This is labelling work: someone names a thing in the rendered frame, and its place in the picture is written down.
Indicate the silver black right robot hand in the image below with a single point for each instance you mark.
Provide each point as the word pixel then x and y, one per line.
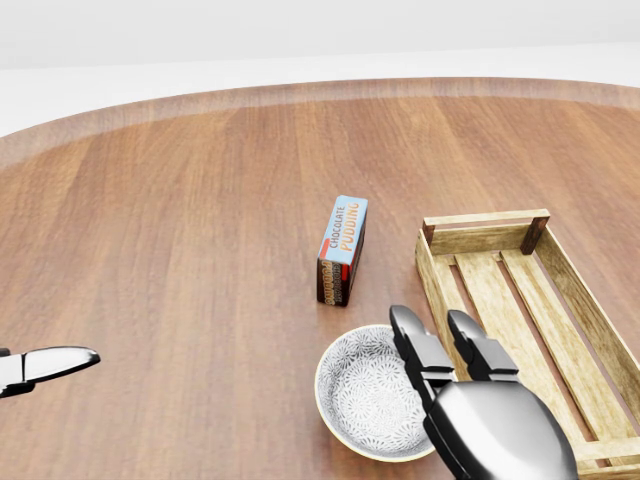
pixel 480 425

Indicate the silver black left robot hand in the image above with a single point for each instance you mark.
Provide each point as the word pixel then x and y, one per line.
pixel 45 365

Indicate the patterned white bowl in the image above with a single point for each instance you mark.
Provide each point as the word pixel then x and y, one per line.
pixel 367 405

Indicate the wooden slat tray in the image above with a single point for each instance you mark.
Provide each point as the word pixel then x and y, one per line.
pixel 525 310

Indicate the chocolate pudding box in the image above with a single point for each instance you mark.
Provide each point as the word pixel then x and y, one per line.
pixel 342 250

